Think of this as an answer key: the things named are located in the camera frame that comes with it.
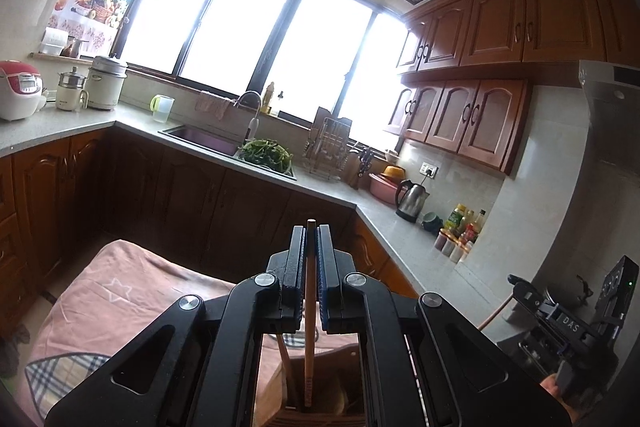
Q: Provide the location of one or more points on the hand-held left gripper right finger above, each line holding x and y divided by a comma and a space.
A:
325, 277

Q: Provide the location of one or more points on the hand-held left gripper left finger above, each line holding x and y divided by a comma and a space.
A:
300, 277

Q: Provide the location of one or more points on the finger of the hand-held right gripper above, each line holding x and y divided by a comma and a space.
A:
527, 291

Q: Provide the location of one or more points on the red-dotted wooden chopstick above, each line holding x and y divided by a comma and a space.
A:
495, 313
310, 357

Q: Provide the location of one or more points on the wooden utensil holder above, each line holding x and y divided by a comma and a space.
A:
330, 397

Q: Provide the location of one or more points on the person's right hand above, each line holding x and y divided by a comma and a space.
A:
552, 389

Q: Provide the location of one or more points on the black wok with lid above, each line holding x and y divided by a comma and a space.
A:
562, 296

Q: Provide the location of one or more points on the row of spice jars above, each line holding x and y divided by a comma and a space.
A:
452, 247

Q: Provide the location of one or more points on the green plastic bottle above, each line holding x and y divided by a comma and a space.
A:
454, 219

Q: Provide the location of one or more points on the pink plastic basin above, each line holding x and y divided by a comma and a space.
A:
385, 189

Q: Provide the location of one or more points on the knife block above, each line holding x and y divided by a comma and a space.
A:
362, 169

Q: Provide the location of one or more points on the steel electric kettle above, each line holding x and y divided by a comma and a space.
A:
412, 202

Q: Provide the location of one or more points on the dark green mug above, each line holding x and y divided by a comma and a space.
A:
432, 224

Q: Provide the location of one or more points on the basket of green vegetables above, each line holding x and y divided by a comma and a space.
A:
265, 154

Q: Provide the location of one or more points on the orange bowl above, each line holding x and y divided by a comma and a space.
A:
395, 170

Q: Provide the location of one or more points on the wooden lower cabinets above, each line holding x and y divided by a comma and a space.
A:
175, 197

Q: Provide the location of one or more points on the wooden cabinets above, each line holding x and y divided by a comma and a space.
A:
175, 197
500, 57

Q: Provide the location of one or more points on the steel kitchen faucet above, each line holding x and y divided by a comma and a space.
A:
252, 127

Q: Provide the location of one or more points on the steel kitchen sink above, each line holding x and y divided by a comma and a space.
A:
200, 139

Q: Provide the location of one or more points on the small pump bottle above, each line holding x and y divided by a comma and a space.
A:
280, 103

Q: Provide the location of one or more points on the pink heart-print tablecloth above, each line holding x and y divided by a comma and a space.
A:
125, 287

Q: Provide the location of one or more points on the steel range hood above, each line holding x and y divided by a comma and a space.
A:
615, 132

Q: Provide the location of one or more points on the yellow dish soap bottle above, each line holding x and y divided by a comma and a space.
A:
270, 97

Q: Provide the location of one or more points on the hanging dish cloth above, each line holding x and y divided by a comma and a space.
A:
212, 104

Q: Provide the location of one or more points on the kitchen window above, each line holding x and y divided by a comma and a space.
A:
280, 47

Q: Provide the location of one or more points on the wooden upper cabinets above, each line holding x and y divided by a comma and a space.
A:
500, 57

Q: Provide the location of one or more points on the white steamer pot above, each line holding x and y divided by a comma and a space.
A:
106, 82

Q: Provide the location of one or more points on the small white electric pot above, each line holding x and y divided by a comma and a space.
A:
70, 92

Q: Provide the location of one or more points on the dark cloth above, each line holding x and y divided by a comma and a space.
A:
12, 352

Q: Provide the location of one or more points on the small metal cup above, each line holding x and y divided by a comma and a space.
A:
77, 48

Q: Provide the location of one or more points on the white and red rice cooker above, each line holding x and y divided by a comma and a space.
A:
17, 92

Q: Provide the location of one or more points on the wall power outlet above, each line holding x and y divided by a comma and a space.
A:
430, 170

